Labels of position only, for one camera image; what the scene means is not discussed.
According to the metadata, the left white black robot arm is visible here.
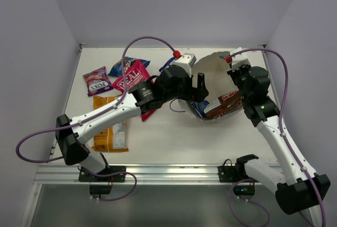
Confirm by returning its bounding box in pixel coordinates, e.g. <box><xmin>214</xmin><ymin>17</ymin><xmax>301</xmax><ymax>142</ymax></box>
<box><xmin>55</xmin><ymin>65</ymin><xmax>209</xmax><ymax>181</ymax></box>

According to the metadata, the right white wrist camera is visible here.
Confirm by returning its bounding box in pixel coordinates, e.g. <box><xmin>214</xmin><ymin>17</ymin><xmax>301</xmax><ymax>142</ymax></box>
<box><xmin>225</xmin><ymin>47</ymin><xmax>250</xmax><ymax>72</ymax></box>

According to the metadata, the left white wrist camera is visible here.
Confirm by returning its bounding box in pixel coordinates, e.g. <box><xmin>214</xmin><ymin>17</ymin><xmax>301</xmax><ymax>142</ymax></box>
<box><xmin>173</xmin><ymin>53</ymin><xmax>196</xmax><ymax>77</ymax></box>

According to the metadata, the dark blue snack packet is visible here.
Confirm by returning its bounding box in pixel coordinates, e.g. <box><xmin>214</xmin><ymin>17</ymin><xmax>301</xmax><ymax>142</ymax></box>
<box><xmin>189</xmin><ymin>100</ymin><xmax>209</xmax><ymax>118</ymax></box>

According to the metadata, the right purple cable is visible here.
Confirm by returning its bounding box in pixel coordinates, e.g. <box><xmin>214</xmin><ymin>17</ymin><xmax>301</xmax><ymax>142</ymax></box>
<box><xmin>228</xmin><ymin>48</ymin><xmax>327</xmax><ymax>227</ymax></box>

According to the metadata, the pink snack packet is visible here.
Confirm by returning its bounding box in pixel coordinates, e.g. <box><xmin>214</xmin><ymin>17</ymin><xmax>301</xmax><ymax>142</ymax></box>
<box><xmin>112</xmin><ymin>61</ymin><xmax>156</xmax><ymax>122</ymax></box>

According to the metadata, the blue Doritos chip bag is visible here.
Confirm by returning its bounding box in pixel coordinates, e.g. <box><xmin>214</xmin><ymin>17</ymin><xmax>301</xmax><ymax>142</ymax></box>
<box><xmin>108</xmin><ymin>56</ymin><xmax>151</xmax><ymax>77</ymax></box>

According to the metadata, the brown chocolate snack packet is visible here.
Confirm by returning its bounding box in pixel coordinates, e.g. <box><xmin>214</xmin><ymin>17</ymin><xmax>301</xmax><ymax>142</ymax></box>
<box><xmin>204</xmin><ymin>91</ymin><xmax>243</xmax><ymax>120</ymax></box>

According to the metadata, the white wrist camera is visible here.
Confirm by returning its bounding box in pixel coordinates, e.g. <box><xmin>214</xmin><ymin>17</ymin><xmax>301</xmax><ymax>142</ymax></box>
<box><xmin>225</xmin><ymin>47</ymin><xmax>250</xmax><ymax>72</ymax></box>
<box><xmin>173</xmin><ymin>53</ymin><xmax>196</xmax><ymax>77</ymax></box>

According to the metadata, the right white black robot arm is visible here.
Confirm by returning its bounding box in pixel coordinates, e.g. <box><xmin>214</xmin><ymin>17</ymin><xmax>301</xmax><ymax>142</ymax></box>
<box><xmin>228</xmin><ymin>65</ymin><xmax>331</xmax><ymax>215</ymax></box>

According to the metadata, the purple cable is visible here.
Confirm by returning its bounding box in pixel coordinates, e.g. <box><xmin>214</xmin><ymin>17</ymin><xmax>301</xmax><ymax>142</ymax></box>
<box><xmin>15</xmin><ymin>36</ymin><xmax>181</xmax><ymax>163</ymax></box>
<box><xmin>228</xmin><ymin>48</ymin><xmax>327</xmax><ymax>227</ymax></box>

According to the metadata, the blue white snack packet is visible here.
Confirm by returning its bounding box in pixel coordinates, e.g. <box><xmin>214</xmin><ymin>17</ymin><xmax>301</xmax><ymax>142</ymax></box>
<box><xmin>158</xmin><ymin>57</ymin><xmax>176</xmax><ymax>72</ymax></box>

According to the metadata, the blue checkered paper bag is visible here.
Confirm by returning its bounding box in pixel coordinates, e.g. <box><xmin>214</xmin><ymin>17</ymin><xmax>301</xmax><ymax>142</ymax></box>
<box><xmin>177</xmin><ymin>51</ymin><xmax>243</xmax><ymax>122</ymax></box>

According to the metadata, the orange snack packet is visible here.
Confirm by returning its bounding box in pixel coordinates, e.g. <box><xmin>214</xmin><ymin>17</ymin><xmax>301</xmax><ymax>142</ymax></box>
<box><xmin>91</xmin><ymin>95</ymin><xmax>130</xmax><ymax>153</ymax></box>

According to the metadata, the aluminium mounting rail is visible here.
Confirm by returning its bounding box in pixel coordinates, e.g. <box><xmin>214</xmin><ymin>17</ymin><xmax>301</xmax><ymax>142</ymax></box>
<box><xmin>34</xmin><ymin>164</ymin><xmax>280</xmax><ymax>185</ymax></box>

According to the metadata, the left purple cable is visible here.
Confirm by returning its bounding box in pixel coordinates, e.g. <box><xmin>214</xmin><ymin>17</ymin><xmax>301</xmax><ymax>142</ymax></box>
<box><xmin>15</xmin><ymin>36</ymin><xmax>181</xmax><ymax>163</ymax></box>

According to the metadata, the purple Fox's candy bag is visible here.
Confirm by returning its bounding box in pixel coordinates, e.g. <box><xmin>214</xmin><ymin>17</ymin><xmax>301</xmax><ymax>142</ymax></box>
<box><xmin>83</xmin><ymin>66</ymin><xmax>113</xmax><ymax>96</ymax></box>

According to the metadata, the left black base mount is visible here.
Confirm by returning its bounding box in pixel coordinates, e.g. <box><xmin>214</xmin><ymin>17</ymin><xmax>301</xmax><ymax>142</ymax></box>
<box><xmin>78</xmin><ymin>165</ymin><xmax>126</xmax><ymax>198</ymax></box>

